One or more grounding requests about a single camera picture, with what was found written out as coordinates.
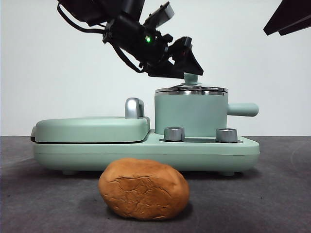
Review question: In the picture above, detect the glass lid with green knob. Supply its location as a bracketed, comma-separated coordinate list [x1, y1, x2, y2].
[155, 73, 229, 97]

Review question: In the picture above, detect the mint green steamer pot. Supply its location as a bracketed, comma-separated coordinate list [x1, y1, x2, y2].
[154, 91, 259, 137]

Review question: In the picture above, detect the mint green hinged griddle lid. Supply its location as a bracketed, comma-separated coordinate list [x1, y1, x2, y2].
[30, 116, 151, 146]

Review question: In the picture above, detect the silver control knob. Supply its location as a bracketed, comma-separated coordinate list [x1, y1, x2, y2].
[164, 126, 186, 142]
[215, 128, 239, 144]

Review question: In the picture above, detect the mint green appliance base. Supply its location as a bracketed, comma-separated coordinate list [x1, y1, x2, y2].
[33, 128, 260, 177]

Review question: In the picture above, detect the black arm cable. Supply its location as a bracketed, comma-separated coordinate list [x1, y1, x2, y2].
[111, 43, 144, 74]
[56, 1, 108, 34]

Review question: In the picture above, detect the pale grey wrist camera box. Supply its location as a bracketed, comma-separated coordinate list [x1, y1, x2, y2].
[142, 1, 175, 29]

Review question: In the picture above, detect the silver griddle lid handle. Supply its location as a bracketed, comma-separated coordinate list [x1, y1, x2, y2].
[124, 97, 146, 119]

